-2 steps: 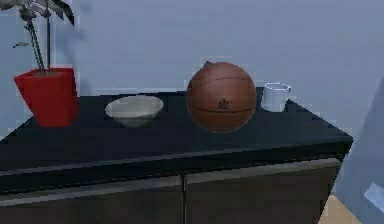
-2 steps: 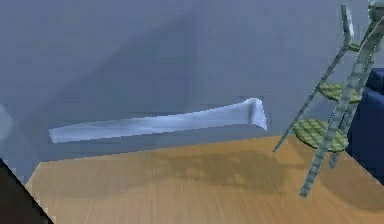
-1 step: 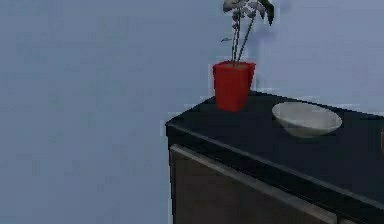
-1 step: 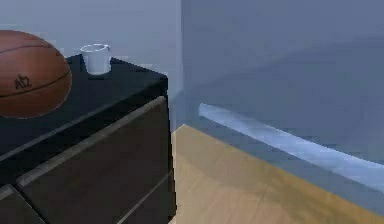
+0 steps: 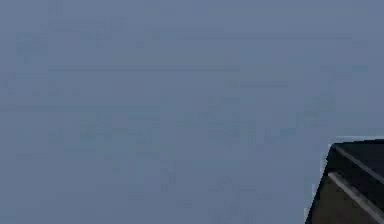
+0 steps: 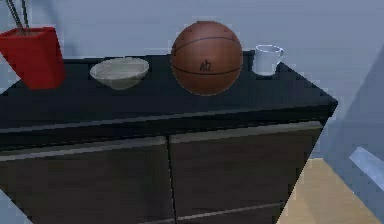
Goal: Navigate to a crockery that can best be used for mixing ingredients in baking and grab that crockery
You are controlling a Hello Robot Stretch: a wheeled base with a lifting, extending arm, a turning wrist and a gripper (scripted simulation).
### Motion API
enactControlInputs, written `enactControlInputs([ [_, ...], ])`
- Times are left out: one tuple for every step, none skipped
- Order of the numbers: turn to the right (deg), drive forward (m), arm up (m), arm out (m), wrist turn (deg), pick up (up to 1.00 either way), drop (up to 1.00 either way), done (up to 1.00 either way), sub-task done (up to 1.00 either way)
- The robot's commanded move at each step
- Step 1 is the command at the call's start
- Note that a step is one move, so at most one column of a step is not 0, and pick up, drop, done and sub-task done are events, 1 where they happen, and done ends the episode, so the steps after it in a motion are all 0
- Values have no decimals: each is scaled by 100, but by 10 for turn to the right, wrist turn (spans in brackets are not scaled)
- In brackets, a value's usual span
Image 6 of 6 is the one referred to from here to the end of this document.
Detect dark bare plant stems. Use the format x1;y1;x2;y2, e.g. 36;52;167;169
5;0;31;34

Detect red plant pot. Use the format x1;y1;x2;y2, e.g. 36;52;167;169
0;26;67;91

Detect white bowl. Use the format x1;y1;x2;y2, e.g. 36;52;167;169
89;56;150;91

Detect dark brown cupboard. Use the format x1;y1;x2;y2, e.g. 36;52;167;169
0;50;339;224

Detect brown basketball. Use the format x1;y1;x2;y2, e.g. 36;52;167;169
170;20;244;97

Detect white mug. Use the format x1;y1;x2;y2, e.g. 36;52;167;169
252;44;285;77

